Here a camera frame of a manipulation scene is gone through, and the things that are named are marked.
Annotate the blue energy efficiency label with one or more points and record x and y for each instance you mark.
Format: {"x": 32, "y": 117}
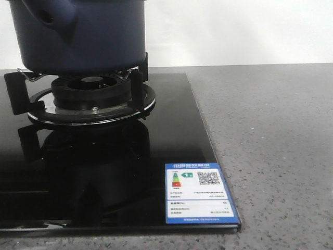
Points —
{"x": 196, "y": 193}

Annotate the black gas burner head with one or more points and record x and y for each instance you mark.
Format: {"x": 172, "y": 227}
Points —
{"x": 86, "y": 92}

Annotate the black pot support grate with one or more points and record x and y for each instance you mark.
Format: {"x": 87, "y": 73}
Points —
{"x": 40, "y": 107}

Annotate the black glass gas stove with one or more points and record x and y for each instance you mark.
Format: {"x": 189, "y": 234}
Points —
{"x": 106, "y": 179}

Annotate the dark blue cooking pot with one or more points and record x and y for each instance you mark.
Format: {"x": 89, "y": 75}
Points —
{"x": 79, "y": 37}

